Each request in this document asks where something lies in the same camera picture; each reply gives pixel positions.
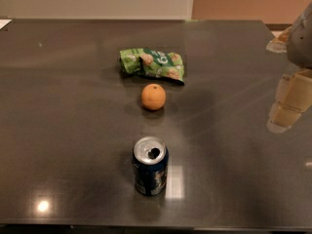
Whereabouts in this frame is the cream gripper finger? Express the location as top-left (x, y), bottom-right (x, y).
top-left (266, 27), bottom-right (291, 54)
top-left (267, 69), bottom-right (312, 134)

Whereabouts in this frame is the blue pepsi can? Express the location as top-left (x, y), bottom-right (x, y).
top-left (132, 136), bottom-right (169, 196)

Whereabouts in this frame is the green chip bag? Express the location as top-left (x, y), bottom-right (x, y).
top-left (120, 48), bottom-right (184, 85)

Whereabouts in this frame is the orange fruit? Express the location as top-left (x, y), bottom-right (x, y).
top-left (140, 84), bottom-right (166, 111)

